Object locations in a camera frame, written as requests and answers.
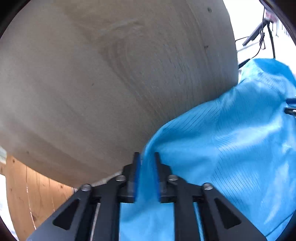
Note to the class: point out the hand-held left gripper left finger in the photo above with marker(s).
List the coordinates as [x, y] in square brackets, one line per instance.
[138, 176]

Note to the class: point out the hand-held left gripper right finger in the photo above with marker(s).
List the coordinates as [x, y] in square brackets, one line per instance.
[158, 185]

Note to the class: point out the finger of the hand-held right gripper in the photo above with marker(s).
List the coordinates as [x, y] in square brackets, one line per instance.
[291, 101]
[291, 111]

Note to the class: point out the blue striped jacket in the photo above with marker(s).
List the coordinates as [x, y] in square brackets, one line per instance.
[219, 143]

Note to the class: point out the black tripod stand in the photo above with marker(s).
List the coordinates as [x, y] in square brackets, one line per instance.
[254, 33]

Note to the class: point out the beige wood-grain panel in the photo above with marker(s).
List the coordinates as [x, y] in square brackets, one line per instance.
[92, 81]

